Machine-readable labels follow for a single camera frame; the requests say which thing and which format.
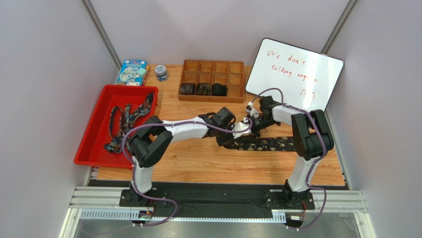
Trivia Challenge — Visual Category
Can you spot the black floral necktie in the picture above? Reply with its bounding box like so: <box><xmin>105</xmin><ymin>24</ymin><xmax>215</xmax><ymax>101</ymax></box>
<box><xmin>223</xmin><ymin>135</ymin><xmax>296</xmax><ymax>152</ymax></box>

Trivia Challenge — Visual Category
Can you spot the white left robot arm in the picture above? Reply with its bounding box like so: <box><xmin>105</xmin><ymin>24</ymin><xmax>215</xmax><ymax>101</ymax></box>
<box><xmin>121</xmin><ymin>107</ymin><xmax>235</xmax><ymax>200</ymax></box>

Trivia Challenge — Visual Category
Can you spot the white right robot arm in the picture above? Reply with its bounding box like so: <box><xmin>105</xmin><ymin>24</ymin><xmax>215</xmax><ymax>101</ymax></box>
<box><xmin>247</xmin><ymin>96</ymin><xmax>334</xmax><ymax>208</ymax></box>

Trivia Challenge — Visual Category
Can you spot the plain black rolled tie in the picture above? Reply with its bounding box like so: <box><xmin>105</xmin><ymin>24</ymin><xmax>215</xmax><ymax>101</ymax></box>
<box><xmin>211</xmin><ymin>83</ymin><xmax>228</xmax><ymax>97</ymax></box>

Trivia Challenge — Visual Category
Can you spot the dark patterned rolled tie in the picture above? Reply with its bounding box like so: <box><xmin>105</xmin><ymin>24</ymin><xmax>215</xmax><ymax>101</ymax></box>
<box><xmin>195</xmin><ymin>83</ymin><xmax>212</xmax><ymax>96</ymax></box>

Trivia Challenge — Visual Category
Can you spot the wooden compartment organizer box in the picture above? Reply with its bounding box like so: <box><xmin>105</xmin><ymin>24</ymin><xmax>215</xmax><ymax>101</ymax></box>
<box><xmin>178</xmin><ymin>59</ymin><xmax>246</xmax><ymax>104</ymax></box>

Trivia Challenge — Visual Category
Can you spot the whiteboard with red writing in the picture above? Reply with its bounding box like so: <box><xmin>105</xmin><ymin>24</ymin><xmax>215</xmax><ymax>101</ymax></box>
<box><xmin>245</xmin><ymin>38</ymin><xmax>344</xmax><ymax>111</ymax></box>

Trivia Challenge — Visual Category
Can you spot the dark blue rolled tie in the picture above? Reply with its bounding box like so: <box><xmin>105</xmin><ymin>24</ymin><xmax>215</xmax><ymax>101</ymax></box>
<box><xmin>179</xmin><ymin>83</ymin><xmax>196</xmax><ymax>95</ymax></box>

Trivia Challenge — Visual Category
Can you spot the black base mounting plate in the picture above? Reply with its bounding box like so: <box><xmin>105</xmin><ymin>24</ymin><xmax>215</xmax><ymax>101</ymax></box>
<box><xmin>119</xmin><ymin>182</ymin><xmax>315</xmax><ymax>219</ymax></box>

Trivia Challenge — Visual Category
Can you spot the small blue white jar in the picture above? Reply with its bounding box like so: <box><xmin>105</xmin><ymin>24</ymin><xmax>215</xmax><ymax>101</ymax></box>
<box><xmin>155</xmin><ymin>64</ymin><xmax>168</xmax><ymax>82</ymax></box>

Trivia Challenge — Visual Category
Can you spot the blue floral necktie in tray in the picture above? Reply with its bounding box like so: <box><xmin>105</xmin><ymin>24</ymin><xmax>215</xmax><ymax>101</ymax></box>
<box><xmin>103</xmin><ymin>92</ymin><xmax>155</xmax><ymax>154</ymax></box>

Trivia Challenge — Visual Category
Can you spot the blue picture box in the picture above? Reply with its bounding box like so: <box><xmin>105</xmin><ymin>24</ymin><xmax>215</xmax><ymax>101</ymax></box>
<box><xmin>116</xmin><ymin>59</ymin><xmax>149</xmax><ymax>86</ymax></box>

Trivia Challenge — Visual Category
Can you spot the red plastic tray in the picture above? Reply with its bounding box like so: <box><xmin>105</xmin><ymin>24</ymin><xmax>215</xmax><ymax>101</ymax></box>
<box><xmin>74</xmin><ymin>85</ymin><xmax>158</xmax><ymax>169</ymax></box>

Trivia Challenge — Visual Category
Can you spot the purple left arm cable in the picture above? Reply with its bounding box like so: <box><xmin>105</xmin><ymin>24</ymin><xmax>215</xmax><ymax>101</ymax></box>
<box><xmin>121</xmin><ymin>117</ymin><xmax>254</xmax><ymax>229</ymax></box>

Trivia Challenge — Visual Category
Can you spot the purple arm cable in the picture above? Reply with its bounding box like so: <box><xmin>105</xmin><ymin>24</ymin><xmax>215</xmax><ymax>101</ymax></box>
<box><xmin>121</xmin><ymin>117</ymin><xmax>254</xmax><ymax>229</ymax></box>
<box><xmin>247</xmin><ymin>87</ymin><xmax>329</xmax><ymax>231</ymax></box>

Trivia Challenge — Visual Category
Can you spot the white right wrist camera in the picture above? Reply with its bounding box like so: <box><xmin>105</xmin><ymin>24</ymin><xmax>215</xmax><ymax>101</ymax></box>
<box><xmin>246</xmin><ymin>102</ymin><xmax>260</xmax><ymax>118</ymax></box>

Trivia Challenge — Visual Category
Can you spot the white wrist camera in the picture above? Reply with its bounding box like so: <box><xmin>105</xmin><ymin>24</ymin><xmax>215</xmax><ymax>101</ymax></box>
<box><xmin>246</xmin><ymin>102</ymin><xmax>260</xmax><ymax>118</ymax></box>
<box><xmin>232</xmin><ymin>118</ymin><xmax>251</xmax><ymax>139</ymax></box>

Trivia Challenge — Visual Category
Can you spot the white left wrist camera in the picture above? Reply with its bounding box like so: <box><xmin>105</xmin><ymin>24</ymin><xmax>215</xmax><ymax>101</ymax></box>
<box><xmin>232</xmin><ymin>118</ymin><xmax>251</xmax><ymax>139</ymax></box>

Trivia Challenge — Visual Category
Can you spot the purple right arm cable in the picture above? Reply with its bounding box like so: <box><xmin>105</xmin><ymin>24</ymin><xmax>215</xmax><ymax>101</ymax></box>
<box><xmin>247</xmin><ymin>87</ymin><xmax>329</xmax><ymax>231</ymax></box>

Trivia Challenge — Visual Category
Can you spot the aluminium frame rail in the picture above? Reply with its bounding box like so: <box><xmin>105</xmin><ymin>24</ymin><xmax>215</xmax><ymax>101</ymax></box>
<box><xmin>59</xmin><ymin>182</ymin><xmax>375</xmax><ymax>238</ymax></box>

